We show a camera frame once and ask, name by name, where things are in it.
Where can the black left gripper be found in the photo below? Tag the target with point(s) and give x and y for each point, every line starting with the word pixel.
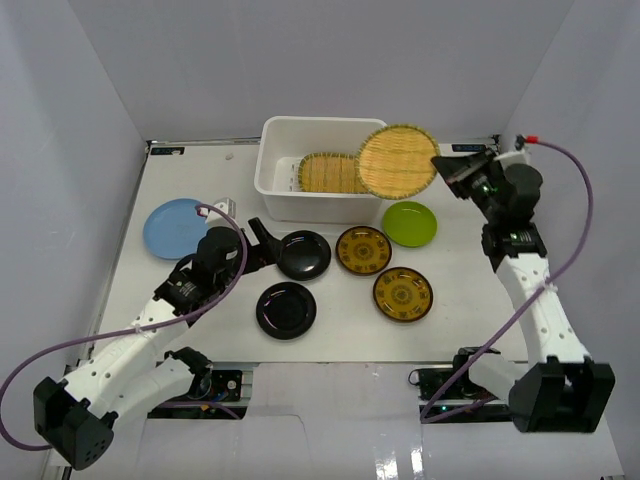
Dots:
pixel 252 248

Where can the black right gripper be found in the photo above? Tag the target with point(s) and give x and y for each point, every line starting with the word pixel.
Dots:
pixel 453 168

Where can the round woven bamboo plate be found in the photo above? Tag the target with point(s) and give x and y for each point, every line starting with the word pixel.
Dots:
pixel 395 162

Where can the rectangular woven bamboo plate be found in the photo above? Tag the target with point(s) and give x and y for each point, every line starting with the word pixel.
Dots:
pixel 327 172

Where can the light blue plate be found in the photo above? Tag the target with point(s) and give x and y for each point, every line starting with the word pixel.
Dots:
pixel 174 229

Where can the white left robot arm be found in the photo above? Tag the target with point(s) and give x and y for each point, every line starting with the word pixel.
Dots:
pixel 133 374

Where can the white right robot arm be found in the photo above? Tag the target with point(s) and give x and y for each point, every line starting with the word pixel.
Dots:
pixel 535 364

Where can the white plastic bin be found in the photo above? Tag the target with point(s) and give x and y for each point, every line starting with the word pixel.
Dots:
pixel 285 141

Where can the black plate upper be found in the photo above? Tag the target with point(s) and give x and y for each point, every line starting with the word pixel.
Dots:
pixel 305 255

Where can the black plate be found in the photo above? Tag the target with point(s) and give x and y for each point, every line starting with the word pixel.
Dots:
pixel 305 255
pixel 286 311

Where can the black plate lower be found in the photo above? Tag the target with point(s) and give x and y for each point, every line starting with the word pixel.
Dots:
pixel 286 311

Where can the green plate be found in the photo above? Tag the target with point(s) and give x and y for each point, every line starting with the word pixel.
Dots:
pixel 410 224

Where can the yellow patterned plate upper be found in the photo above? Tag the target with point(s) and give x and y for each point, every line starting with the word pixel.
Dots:
pixel 363 251

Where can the yellow patterned plate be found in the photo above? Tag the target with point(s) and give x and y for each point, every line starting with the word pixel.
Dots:
pixel 403 294
pixel 363 251

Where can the yellow patterned plate lower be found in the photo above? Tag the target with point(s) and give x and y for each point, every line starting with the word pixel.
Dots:
pixel 403 294

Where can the white paper sheet front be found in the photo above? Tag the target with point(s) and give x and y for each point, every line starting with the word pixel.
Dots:
pixel 346 421

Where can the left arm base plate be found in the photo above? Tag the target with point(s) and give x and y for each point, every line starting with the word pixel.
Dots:
pixel 218 387

